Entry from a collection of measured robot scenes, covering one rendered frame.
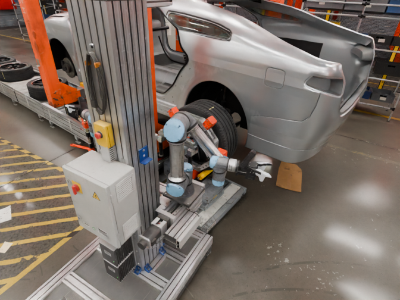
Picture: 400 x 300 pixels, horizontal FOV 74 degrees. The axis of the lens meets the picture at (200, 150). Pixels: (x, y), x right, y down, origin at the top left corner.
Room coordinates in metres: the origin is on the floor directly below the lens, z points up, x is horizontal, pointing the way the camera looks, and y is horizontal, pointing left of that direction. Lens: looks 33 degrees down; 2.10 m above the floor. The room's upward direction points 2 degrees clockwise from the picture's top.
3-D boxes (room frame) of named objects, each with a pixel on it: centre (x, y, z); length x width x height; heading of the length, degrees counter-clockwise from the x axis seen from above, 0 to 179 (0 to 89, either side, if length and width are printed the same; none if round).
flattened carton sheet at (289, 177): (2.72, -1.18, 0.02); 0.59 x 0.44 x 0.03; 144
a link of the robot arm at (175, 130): (1.32, 0.14, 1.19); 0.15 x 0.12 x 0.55; 165
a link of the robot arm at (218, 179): (1.27, -0.12, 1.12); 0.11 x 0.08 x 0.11; 165
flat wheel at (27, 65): (5.46, 3.93, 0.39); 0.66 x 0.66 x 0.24
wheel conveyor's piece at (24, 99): (4.52, 2.70, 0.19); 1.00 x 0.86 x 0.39; 54
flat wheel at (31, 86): (4.58, 2.78, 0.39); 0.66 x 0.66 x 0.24
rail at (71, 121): (3.17, 1.54, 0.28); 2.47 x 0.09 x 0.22; 54
